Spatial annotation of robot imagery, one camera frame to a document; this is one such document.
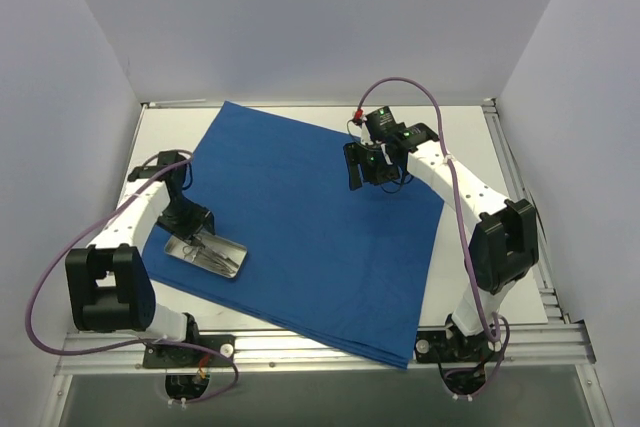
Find steel instrument tray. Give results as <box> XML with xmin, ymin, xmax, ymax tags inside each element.
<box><xmin>164</xmin><ymin>232</ymin><xmax>248</xmax><ymax>279</ymax></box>

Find blue surgical wrap cloth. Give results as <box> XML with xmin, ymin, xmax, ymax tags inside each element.
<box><xmin>137</xmin><ymin>103</ymin><xmax>443</xmax><ymax>369</ymax></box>

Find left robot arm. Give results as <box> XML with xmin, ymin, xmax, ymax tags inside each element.
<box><xmin>65</xmin><ymin>149</ymin><xmax>215</xmax><ymax>366</ymax></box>

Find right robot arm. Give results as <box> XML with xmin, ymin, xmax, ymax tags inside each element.
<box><xmin>343</xmin><ymin>107</ymin><xmax>539</xmax><ymax>360</ymax></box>

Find steel ring-handled scissors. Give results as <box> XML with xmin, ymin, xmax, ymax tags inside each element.
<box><xmin>182</xmin><ymin>244</ymin><xmax>239</xmax><ymax>275</ymax></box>

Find aluminium back rail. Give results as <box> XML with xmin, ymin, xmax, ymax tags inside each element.
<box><xmin>141</xmin><ymin>97</ymin><xmax>497</xmax><ymax>109</ymax></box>

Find aluminium rail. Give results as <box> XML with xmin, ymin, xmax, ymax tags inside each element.
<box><xmin>481</xmin><ymin>99</ymin><xmax>569</xmax><ymax>324</ymax></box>
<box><xmin>55</xmin><ymin>323</ymin><xmax>596</xmax><ymax>375</ymax></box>
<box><xmin>141</xmin><ymin>97</ymin><xmax>497</xmax><ymax>109</ymax></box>

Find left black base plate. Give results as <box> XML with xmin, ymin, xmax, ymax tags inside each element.
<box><xmin>142</xmin><ymin>334</ymin><xmax>236</xmax><ymax>369</ymax></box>

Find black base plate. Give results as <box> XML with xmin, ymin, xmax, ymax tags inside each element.
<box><xmin>414</xmin><ymin>329</ymin><xmax>498</xmax><ymax>364</ymax></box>
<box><xmin>142</xmin><ymin>334</ymin><xmax>236</xmax><ymax>369</ymax></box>

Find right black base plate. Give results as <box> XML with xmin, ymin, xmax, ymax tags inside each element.
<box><xmin>414</xmin><ymin>329</ymin><xmax>498</xmax><ymax>364</ymax></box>

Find aluminium right rail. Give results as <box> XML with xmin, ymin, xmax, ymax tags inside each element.
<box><xmin>481</xmin><ymin>99</ymin><xmax>569</xmax><ymax>324</ymax></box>

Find aluminium front rail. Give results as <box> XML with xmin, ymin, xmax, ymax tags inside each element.
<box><xmin>55</xmin><ymin>323</ymin><xmax>596</xmax><ymax>375</ymax></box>

